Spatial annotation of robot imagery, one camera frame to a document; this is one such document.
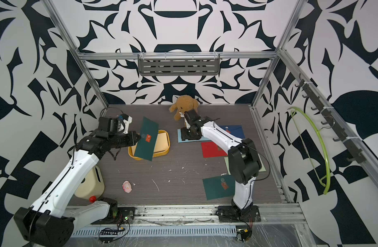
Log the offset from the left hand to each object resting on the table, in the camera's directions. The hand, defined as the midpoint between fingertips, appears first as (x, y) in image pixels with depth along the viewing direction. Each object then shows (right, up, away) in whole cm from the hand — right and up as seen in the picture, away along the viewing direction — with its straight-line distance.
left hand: (138, 134), depth 77 cm
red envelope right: (+38, -11, +20) cm, 44 cm away
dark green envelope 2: (+40, -29, +6) cm, 50 cm away
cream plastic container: (-21, -24, -3) cm, 32 cm away
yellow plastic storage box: (-9, -11, +16) cm, 22 cm away
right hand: (+22, -1, +14) cm, 26 cm away
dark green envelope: (+3, -6, +2) cm, 7 cm away
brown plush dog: (+22, +17, +20) cm, 34 cm away
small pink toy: (-7, -28, +4) cm, 29 cm away
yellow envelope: (+8, -7, +19) cm, 22 cm away
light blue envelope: (+20, -5, +12) cm, 24 cm away
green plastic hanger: (+76, -16, -17) cm, 80 cm away
